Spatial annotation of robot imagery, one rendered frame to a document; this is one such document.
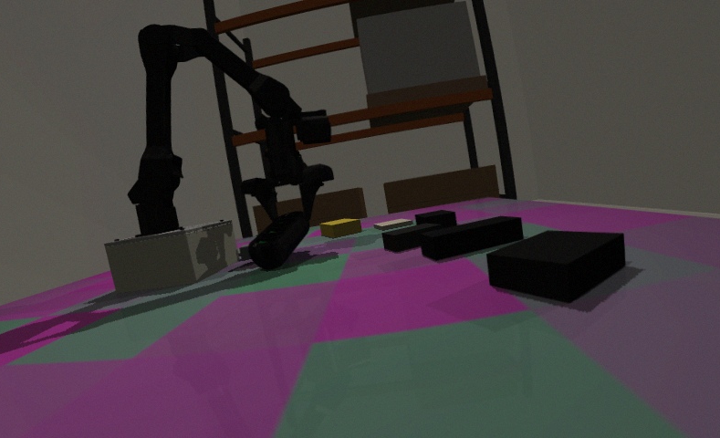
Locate yellow rectangular block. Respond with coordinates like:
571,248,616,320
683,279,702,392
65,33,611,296
319,219,362,238

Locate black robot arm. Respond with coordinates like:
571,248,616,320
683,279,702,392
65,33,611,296
128,24,331,237

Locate beige flat square tile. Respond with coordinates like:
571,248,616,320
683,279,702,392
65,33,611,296
374,219,413,231

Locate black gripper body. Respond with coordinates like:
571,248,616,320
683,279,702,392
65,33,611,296
241,142,334,194

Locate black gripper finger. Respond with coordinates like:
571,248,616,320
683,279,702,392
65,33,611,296
299,182,324,220
250,192,278,222

